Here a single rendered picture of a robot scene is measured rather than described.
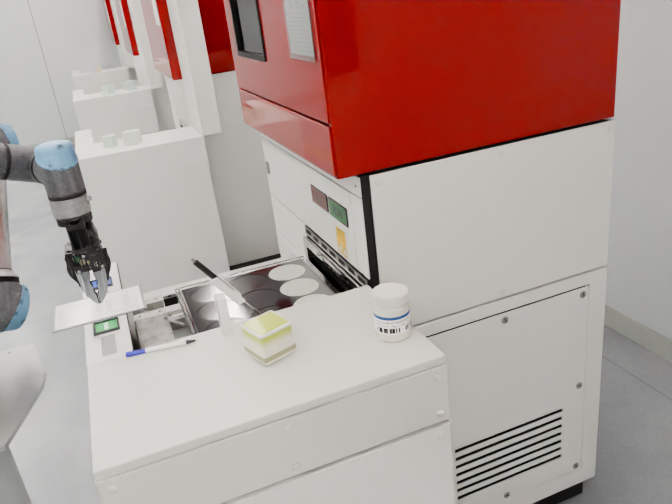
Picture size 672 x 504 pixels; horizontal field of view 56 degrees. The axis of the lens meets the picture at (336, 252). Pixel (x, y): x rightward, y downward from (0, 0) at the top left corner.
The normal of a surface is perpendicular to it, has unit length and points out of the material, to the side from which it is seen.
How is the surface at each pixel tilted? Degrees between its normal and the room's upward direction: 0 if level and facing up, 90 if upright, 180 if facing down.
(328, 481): 90
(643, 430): 0
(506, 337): 90
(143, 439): 0
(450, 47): 90
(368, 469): 90
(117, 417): 0
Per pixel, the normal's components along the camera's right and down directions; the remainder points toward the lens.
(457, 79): 0.36, 0.32
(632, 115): -0.92, 0.25
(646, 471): -0.11, -0.91
